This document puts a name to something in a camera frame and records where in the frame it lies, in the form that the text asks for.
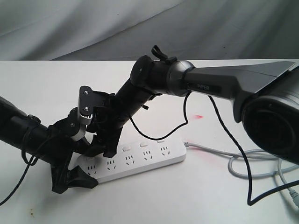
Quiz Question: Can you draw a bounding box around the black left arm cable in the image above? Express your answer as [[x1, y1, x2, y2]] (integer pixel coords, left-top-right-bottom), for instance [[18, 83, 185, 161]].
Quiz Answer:
[[0, 130, 59, 205]]

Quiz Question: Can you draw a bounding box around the white five-socket power strip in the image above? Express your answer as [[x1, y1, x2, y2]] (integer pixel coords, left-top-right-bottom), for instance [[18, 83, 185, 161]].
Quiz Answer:
[[75, 137, 186, 183]]

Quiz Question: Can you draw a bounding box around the grey power cord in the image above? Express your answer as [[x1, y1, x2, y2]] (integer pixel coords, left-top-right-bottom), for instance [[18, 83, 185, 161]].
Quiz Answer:
[[184, 141, 299, 207]]

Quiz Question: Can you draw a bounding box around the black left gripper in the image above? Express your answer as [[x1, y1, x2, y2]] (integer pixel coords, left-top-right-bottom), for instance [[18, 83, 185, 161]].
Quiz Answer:
[[50, 118, 98, 194]]

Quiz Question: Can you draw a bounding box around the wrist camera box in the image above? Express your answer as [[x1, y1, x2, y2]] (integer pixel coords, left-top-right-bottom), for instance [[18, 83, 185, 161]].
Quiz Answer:
[[78, 86, 95, 126], [66, 107, 86, 141]]

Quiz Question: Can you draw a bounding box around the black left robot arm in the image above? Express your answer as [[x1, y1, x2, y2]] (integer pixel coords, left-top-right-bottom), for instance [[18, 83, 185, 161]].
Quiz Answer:
[[0, 98, 98, 194]]

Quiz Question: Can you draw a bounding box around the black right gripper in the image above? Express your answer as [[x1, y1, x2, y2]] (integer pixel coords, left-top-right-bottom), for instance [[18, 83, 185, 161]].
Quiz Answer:
[[85, 91, 125, 158]]

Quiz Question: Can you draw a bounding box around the grey backdrop cloth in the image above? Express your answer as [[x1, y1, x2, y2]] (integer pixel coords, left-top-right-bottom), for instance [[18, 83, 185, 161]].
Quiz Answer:
[[0, 0, 299, 60]]

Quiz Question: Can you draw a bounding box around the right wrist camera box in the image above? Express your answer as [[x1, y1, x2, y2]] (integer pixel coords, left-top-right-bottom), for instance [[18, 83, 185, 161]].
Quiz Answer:
[[78, 86, 95, 126]]

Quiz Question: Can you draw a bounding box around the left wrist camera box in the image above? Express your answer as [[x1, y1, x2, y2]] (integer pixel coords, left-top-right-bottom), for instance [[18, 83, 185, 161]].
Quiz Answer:
[[66, 107, 86, 141]]

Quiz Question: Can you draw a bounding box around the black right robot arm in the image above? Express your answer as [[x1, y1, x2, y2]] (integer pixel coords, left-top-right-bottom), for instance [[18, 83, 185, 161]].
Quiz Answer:
[[85, 46, 299, 163]]

